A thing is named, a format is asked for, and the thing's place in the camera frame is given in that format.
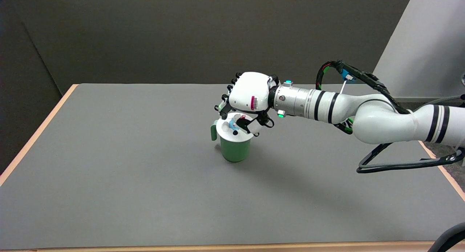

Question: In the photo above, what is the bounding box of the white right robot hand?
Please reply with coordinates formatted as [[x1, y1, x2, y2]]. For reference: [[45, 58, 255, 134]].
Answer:
[[214, 72, 280, 137]]

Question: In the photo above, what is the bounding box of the white cup lid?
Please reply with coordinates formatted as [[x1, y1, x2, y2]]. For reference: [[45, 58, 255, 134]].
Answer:
[[216, 112, 255, 141]]

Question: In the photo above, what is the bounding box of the green cup with handle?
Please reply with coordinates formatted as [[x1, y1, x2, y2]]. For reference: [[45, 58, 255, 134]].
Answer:
[[210, 120, 252, 163]]

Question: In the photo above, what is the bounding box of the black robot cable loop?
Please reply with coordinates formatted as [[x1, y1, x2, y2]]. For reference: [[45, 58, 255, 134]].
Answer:
[[315, 60, 465, 174]]

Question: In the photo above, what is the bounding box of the grey floor hose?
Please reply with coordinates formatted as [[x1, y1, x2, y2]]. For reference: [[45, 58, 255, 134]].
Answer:
[[414, 95, 465, 108]]

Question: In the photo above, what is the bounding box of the black curved cable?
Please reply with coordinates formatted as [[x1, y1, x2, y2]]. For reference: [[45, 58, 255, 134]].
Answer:
[[427, 223, 465, 252]]

